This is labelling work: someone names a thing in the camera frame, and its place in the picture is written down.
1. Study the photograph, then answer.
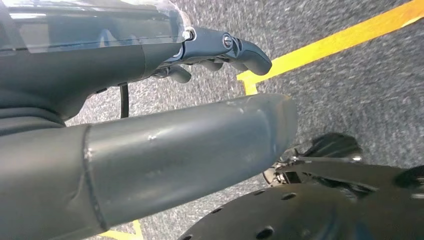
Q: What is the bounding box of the black perforated robot foot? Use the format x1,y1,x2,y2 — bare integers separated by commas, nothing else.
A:
177,132,424,240

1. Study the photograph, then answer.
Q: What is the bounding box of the yellow floor tape marking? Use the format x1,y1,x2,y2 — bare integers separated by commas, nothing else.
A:
99,0,424,240

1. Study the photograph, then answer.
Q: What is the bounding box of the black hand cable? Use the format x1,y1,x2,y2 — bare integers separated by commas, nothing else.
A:
119,83,130,119

